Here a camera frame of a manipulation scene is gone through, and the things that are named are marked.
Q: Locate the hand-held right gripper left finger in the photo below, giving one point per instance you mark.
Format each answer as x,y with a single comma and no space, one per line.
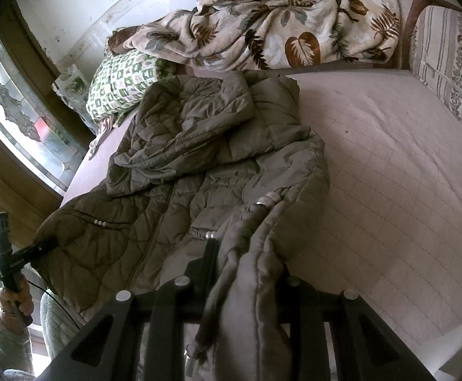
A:
203,270

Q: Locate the person's left hand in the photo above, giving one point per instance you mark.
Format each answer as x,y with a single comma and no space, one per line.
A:
18,297

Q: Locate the green white patterned pillow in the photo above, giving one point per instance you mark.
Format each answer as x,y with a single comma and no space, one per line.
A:
123,81

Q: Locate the striped floral pillow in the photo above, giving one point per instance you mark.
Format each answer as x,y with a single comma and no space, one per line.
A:
451,63

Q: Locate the person's grey fleece clothing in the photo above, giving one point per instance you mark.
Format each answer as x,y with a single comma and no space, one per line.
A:
60,325

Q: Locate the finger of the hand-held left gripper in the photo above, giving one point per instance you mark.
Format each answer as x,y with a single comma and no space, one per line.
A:
36,251

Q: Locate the leaf printed blanket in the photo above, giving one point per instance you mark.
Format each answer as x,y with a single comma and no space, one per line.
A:
286,27

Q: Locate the olive quilted jacket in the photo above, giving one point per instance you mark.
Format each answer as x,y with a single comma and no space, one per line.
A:
199,190

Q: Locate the person's left forearm grey sleeve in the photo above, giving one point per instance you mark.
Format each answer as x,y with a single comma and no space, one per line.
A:
10,345

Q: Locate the brown cloth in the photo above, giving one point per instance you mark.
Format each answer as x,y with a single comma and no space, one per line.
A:
117,41

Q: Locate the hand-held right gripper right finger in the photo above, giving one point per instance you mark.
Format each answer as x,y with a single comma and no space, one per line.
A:
314,313

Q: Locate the small white green cushion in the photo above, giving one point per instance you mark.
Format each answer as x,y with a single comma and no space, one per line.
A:
70,85

